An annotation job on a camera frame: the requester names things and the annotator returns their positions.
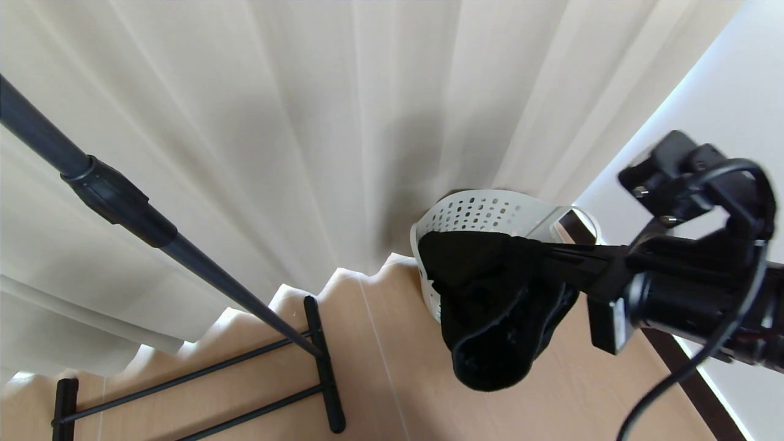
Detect white laundry basket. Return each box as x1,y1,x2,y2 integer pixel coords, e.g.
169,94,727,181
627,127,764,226
410,189,605,325

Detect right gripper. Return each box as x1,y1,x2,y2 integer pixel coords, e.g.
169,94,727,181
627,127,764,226
587,236,760,356

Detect black clothes rack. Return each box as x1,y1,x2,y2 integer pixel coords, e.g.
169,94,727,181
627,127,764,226
0,73,347,441

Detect black shorts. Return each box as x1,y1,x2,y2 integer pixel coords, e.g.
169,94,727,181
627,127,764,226
416,230,552,368

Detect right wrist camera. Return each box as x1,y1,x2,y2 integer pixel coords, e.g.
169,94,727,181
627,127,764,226
617,130,760,243

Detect beige curtain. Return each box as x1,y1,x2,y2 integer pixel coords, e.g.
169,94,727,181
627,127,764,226
0,0,745,375

